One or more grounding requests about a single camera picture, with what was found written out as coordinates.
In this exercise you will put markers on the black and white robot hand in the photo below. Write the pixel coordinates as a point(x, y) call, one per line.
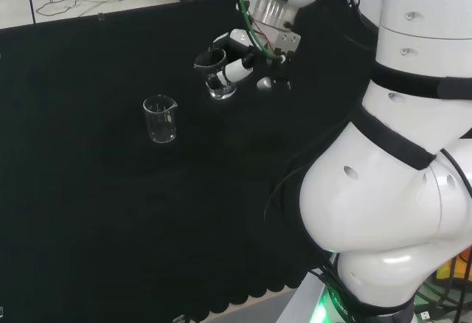
point(239, 39)

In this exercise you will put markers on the small clear glass beaker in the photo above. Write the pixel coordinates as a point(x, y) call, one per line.
point(221, 92)

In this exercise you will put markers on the clear graduated glass beaker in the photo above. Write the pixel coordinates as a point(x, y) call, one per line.
point(160, 131)

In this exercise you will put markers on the black bench cloth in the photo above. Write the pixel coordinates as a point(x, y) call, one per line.
point(110, 208)

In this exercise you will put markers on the yellow stop button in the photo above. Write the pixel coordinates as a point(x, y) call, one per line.
point(446, 269)

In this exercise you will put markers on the silver usb plug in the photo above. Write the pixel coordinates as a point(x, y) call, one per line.
point(426, 315)

